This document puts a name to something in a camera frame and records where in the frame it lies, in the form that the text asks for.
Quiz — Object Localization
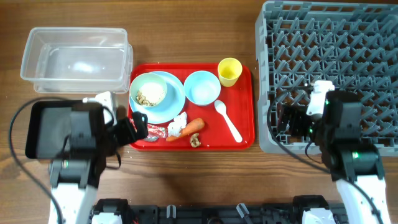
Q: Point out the light blue plate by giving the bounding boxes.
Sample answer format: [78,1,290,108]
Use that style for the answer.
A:
[129,71,186,124]

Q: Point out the white tissue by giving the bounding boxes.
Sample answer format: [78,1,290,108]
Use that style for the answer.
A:
[167,112,187,137]

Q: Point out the yellow plastic cup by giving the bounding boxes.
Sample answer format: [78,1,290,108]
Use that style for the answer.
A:
[217,57,243,87]

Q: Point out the white plastic spoon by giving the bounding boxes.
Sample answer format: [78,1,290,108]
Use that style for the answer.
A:
[214,100,243,142]

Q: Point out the orange carrot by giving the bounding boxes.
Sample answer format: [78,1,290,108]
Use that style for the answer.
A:
[166,118,205,142]

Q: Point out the grey dishwasher rack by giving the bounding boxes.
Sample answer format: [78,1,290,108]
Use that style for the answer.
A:
[255,1,397,157]

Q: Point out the pale green bowl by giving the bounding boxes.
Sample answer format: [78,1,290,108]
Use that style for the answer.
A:
[129,73,167,108]

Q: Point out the red plastic tray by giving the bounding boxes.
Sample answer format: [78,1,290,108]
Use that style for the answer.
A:
[131,63,255,151]

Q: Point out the black plastic tray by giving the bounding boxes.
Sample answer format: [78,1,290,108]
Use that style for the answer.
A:
[24,100,118,160]

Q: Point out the brown food scrap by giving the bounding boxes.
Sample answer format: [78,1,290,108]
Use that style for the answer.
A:
[190,133,201,148]

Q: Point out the rice and food leftovers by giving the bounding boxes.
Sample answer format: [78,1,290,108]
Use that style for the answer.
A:
[136,82,167,106]

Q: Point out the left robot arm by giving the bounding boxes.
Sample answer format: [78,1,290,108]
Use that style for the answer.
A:
[50,103,148,223]

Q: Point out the red snack wrapper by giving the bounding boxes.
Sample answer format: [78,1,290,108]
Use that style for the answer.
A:
[129,117,167,142]

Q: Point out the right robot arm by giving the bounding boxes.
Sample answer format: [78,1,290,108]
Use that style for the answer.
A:
[273,90,391,223]

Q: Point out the right black cable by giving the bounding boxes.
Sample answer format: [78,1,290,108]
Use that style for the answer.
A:
[266,85,385,224]

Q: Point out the clear plastic bin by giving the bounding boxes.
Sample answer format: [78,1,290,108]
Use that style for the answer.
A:
[20,27,133,93]

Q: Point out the light blue bowl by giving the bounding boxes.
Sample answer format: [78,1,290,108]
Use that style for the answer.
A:
[183,70,221,106]

